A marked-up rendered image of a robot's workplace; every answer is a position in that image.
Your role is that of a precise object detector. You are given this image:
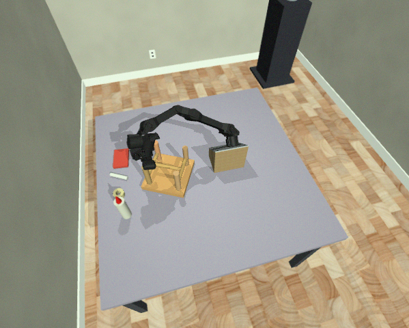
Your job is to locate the red flat rectangular block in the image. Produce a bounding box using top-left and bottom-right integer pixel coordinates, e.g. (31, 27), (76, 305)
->
(113, 148), (129, 169)

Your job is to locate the tan wooden stool seat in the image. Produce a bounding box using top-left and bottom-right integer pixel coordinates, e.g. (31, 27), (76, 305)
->
(141, 154), (195, 198)

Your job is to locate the tan wooden stool leg frame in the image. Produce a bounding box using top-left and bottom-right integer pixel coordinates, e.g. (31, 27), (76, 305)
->
(141, 140), (189, 191)

